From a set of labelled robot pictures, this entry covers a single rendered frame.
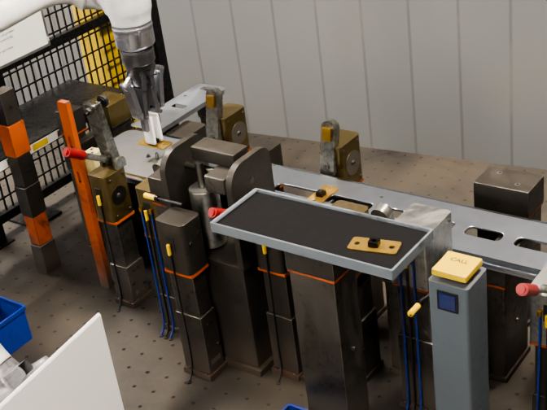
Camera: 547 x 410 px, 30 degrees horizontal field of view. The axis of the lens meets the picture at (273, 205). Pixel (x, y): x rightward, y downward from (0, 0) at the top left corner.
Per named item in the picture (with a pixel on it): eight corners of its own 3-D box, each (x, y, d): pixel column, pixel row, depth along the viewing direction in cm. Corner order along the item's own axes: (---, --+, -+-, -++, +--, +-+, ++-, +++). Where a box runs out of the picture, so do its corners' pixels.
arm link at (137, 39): (102, 27, 226) (107, 52, 229) (133, 31, 221) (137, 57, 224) (130, 13, 232) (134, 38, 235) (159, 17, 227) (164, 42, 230)
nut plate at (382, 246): (402, 243, 167) (402, 237, 166) (395, 255, 164) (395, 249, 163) (354, 237, 170) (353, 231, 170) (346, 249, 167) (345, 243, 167)
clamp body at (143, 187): (205, 318, 236) (179, 176, 218) (176, 344, 229) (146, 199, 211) (184, 311, 240) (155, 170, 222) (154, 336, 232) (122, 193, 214)
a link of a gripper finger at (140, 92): (146, 72, 231) (142, 74, 230) (151, 119, 236) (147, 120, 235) (133, 70, 233) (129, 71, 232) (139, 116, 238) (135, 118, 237)
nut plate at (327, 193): (324, 185, 221) (324, 181, 221) (339, 189, 219) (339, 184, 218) (302, 202, 216) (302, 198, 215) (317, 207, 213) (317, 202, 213)
